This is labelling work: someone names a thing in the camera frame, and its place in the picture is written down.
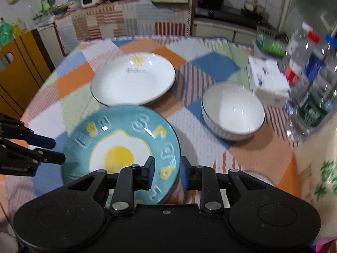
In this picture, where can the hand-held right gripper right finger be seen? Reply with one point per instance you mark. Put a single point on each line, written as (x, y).
(184, 175)

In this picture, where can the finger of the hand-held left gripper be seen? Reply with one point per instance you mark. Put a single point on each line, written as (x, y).
(46, 142)
(54, 158)

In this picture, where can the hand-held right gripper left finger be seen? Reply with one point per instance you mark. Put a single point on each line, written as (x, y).
(150, 172)

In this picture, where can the blue fried egg plate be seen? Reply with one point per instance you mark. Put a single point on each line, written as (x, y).
(87, 137)

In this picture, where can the white ribbed bowl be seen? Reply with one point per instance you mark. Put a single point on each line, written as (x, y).
(259, 177)
(231, 110)

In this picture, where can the white plate with dark rim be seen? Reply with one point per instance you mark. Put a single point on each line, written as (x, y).
(131, 84)

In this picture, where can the yellow wooden chair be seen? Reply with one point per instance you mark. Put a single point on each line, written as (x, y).
(26, 71)

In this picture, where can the checkered tablecloth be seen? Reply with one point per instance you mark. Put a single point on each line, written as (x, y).
(210, 66)

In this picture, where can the green plastic bottle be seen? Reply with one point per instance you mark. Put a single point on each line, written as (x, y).
(5, 33)

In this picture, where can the yellow plastic bottle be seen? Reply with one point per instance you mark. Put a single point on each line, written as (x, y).
(19, 26)

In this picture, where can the white tissue pack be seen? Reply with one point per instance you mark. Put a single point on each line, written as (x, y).
(268, 79)

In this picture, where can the clear bag of rice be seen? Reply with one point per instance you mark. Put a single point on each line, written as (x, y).
(316, 168)

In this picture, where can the blue basin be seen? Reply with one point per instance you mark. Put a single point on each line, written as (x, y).
(60, 10)

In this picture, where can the green hanging cloth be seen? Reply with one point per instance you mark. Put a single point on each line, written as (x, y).
(43, 6)

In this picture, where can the green label water bottle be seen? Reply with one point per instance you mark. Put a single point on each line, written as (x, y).
(312, 112)

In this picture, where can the striped counter cloth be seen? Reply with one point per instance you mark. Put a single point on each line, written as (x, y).
(118, 18)

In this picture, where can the red label water bottle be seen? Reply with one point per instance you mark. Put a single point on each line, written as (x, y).
(292, 73)

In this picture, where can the cabinet under stove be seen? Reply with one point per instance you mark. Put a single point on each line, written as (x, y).
(218, 30)

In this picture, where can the green plastic basket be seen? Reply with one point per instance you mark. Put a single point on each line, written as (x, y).
(271, 44)

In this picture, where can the black gas stove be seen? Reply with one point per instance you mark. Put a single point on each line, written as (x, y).
(223, 11)

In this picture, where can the blue label water bottle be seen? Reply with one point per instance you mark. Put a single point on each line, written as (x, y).
(316, 63)

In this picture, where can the small pot with lid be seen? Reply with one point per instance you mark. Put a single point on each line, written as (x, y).
(250, 6)

